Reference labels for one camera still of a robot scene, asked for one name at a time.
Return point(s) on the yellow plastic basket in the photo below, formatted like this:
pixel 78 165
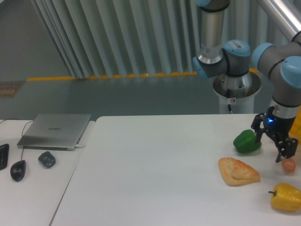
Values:
pixel 295 130

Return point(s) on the green bell pepper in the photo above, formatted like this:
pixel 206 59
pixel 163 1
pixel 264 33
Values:
pixel 245 142

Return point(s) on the silver closed laptop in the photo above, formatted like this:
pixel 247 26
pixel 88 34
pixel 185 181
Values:
pixel 60 132

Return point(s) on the brown egg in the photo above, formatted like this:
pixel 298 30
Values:
pixel 288 165

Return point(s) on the small black plastic tray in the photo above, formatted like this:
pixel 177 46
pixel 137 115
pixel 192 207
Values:
pixel 47 159

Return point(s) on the yellow bell pepper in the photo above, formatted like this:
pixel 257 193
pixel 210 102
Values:
pixel 285 197

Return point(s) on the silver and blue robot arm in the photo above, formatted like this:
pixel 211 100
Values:
pixel 281 65

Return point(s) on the white pleated curtain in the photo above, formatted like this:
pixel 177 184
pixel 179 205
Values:
pixel 108 38

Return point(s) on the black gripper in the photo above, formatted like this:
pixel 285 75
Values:
pixel 277 123

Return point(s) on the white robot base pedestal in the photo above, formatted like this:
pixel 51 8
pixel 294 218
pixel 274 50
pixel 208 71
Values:
pixel 236 94

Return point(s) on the black keyboard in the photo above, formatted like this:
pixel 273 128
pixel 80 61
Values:
pixel 4 152

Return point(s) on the black computer mouse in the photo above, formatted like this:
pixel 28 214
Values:
pixel 18 170

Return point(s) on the triangular golden puff pastry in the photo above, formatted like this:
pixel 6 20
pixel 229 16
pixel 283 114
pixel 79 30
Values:
pixel 237 173

